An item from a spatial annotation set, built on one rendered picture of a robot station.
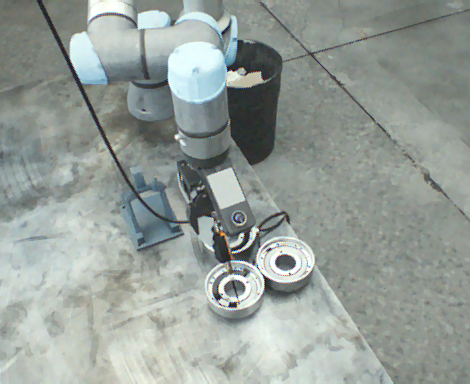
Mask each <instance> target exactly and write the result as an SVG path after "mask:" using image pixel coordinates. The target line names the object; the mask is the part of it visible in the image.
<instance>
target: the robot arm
mask: <svg viewBox="0 0 470 384"><path fill-rule="evenodd" d="M183 6H184V9H183V10H182V12H181V13H180V16H179V19H178V20H171V19H170V17H169V16H168V14H166V13H165V12H163V11H162V12H160V11H149V12H142V13H139V14H138V0H89V5H88V32H83V33H79V34H75V35H74V36H73V37H72V39H71V42H70V58H71V61H72V63H73V66H74V69H75V70H76V72H77V75H78V77H79V79H80V80H81V83H85V84H89V83H91V84H109V83H113V82H129V87H128V96H127V102H128V110H129V111H130V113H131V114H132V116H135V117H136V118H137V119H139V120H146V121H161V120H168V119H171V118H173V117H175V116H176V125H177V130H178V132H179V134H177V135H175V139H176V141H180V148H181V150H182V155H183V158H184V159H181V160H179V161H176V164H177V169H178V174H179V179H180V186H181V187H182V189H183V190H184V192H185V194H186V196H187V197H188V199H189V200H191V203H188V208H187V209H186V217H187V219H188V221H189V223H190V225H191V227H192V229H194V230H195V233H196V234H197V235H198V236H199V237H200V239H201V240H202V241H203V242H204V243H205V244H207V245H209V246H210V247H211V246H212V245H213V244H215V241H214V239H213V234H214V233H213V232H212V230H211V227H212V225H213V224H214V219H213V217H212V215H211V214H210V213H211V212H214V211H215V212H216V214H217V216H218V218H219V219H220V224H221V226H222V228H223V229H224V230H223V232H224V233H225V235H226V236H227V237H228V239H230V238H232V237H235V236H237V235H240V234H244V233H245V232H248V231H250V229H253V228H254V227H255V224H256V221H255V217H254V215H253V213H252V211H251V209H250V205H249V203H248V201H247V199H246V197H245V194H244V191H243V189H242V188H241V185H240V182H239V179H238V178H237V176H236V174H235V170H234V168H233V166H232V164H231V162H230V159H229V158H228V155H229V154H230V139H231V138H230V119H229V111H228V98H227V85H226V82H227V69H226V66H230V65H232V64H233V63H234V62H235V57H236V51H237V36H238V32H237V20H236V18H235V16H234V15H230V12H229V11H228V9H227V8H226V7H225V6H224V5H223V0H183ZM185 161H186V162H185ZM183 163H184V166H181V164H183ZM181 176H182V180H181Z"/></svg>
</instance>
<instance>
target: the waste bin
mask: <svg viewBox="0 0 470 384"><path fill-rule="evenodd" d="M239 68H244V69H245V71H246V73H245V76H247V75H248V74H250V73H254V72H259V71H261V78H262V79H263V82H260V83H258V84H255V85H251V86H227V98H228V111H229V119H230V136H231V138H232V139H233V140H234V141H235V144H236V145H237V147H238V148H239V149H240V152H241V153H242V154H243V155H244V157H245V159H246V160H247V162H248V163H249V164H256V163H258V162H260V161H262V160H264V159H266V158H267V157H268V156H269V155H270V154H271V152H272V151H273V149H274V146H275V129H276V120H277V110H278V101H279V93H280V86H281V75H282V70H283V59H282V57H281V55H280V54H279V52H278V51H277V50H275V49H274V48H272V47H270V46H269V45H268V44H266V43H262V42H260V41H258V40H254V39H247V38H237V51H236V57H235V62H234V63H233V64H232V65H230V66H226V69H227V72H230V71H233V72H235V71H237V70H238V69H239Z"/></svg>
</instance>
